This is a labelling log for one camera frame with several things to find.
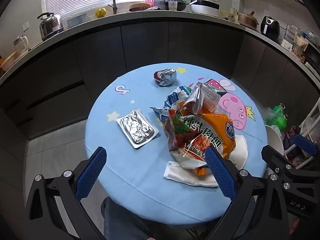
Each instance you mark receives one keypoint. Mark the clear plastic cup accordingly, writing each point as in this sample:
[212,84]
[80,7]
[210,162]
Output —
[172,5]

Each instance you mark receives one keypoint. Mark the white electric cooker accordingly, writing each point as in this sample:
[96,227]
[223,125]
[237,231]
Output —
[203,6]

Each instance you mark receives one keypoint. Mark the glass electric kettle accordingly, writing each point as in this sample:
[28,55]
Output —
[21,45]

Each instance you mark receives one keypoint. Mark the navy shopping bag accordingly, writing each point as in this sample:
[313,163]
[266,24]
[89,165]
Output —
[290,136]

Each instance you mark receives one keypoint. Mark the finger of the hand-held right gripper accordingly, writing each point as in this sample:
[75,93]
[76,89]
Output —
[306,145]
[275,157]

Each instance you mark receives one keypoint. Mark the white food steamer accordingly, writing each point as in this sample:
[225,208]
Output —
[288,38]

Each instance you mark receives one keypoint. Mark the white paper napkin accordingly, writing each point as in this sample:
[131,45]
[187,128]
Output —
[182,173]

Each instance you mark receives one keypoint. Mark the red silver snack wrapper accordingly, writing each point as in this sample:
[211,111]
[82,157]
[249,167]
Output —
[166,78]

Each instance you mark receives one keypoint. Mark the yellow round sponge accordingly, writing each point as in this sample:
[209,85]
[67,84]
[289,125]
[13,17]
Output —
[100,13]

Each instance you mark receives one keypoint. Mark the white plastic basin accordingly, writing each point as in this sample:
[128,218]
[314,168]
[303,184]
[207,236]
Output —
[76,20]

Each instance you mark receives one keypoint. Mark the stainless steel kettle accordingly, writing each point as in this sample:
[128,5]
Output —
[50,26]

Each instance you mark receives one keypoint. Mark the brown cooking pot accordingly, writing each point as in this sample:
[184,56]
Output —
[247,20]

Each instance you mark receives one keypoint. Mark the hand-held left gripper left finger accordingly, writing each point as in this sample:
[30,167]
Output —
[92,172]

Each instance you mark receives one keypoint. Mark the white trash bin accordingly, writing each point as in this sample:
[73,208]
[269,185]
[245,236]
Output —
[273,137]

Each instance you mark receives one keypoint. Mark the orange instant noodle bag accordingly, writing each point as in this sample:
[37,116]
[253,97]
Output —
[212,125]

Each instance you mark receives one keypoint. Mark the silver foil blister tray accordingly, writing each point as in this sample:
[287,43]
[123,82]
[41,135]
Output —
[137,127]

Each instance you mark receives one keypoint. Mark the dark kitchen counter cabinets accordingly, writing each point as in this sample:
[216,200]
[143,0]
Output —
[150,42]

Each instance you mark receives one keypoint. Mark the blue white crumpled wrapper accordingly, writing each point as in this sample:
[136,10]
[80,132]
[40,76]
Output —
[172,100]

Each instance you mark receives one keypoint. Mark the white wall socket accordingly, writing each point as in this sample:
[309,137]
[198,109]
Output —
[26,26]

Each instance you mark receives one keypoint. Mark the wooden basket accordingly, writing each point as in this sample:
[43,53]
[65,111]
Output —
[8,61]

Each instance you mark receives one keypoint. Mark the round blue cartoon tablecloth table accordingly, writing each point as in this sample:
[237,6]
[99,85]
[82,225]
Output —
[130,100]

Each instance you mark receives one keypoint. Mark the white plastic storage rack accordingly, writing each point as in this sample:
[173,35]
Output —
[308,127]

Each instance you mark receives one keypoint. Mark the black air fryer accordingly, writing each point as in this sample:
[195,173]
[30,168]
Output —
[270,28]

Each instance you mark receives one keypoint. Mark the black clay pot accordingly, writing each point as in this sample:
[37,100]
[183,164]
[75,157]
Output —
[182,5]

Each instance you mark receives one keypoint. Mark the white paper plate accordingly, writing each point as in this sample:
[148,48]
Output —
[238,150]

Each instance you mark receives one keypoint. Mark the green snack bags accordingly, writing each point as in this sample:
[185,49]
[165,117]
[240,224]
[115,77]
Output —
[300,43]

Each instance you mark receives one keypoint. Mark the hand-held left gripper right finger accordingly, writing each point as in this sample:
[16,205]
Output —
[220,177]

